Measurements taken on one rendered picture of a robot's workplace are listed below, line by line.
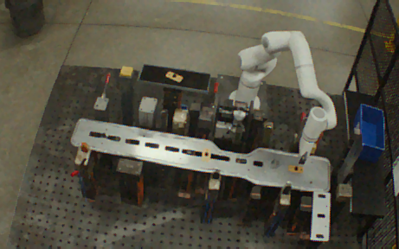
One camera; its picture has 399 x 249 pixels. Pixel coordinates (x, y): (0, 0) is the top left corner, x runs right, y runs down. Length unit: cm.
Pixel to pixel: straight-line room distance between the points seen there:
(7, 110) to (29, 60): 67
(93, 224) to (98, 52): 228
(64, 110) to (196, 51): 181
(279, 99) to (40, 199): 169
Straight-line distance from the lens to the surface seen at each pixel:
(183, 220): 247
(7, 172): 362
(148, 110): 234
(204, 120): 236
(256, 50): 246
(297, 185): 231
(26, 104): 403
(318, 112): 204
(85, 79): 311
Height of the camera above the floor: 287
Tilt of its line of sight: 50 degrees down
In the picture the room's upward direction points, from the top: 8 degrees clockwise
